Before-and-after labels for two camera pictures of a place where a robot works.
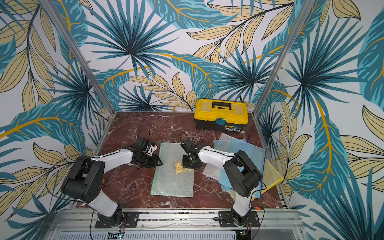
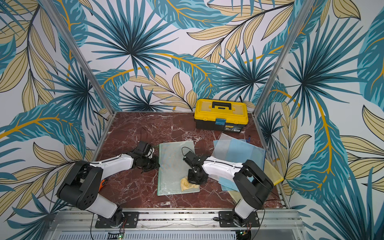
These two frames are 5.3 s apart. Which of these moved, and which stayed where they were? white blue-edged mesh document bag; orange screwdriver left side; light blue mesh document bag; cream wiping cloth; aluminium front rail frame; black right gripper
Moved: black right gripper; cream wiping cloth
Stayed: white blue-edged mesh document bag; orange screwdriver left side; light blue mesh document bag; aluminium front rail frame
